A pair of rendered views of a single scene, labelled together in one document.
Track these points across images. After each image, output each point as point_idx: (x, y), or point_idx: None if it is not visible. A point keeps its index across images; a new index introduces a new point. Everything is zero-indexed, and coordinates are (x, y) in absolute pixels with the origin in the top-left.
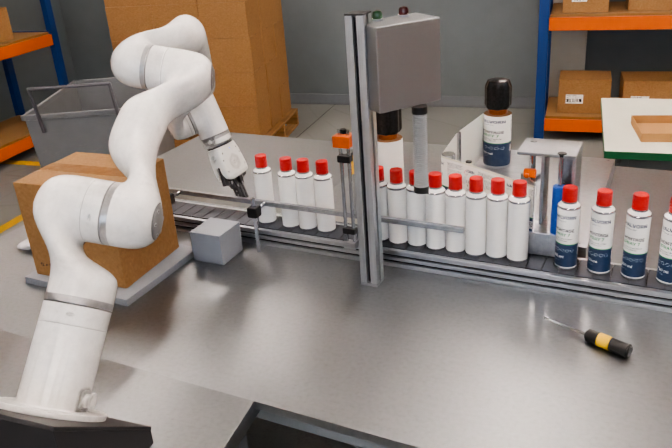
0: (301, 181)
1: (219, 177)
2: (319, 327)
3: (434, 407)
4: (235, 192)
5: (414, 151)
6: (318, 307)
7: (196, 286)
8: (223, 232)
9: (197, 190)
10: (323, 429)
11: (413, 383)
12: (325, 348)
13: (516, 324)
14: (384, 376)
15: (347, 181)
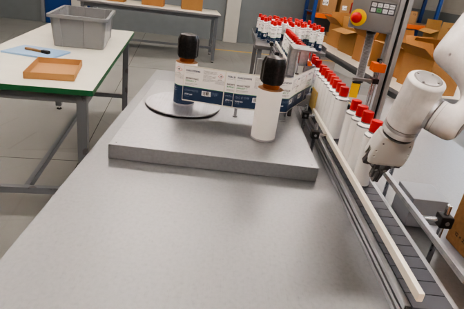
0: None
1: (400, 163)
2: (422, 159)
3: (424, 133)
4: (382, 173)
5: (369, 56)
6: (408, 162)
7: None
8: (424, 183)
9: (302, 301)
10: None
11: (420, 136)
12: (433, 156)
13: None
14: (426, 142)
15: (244, 156)
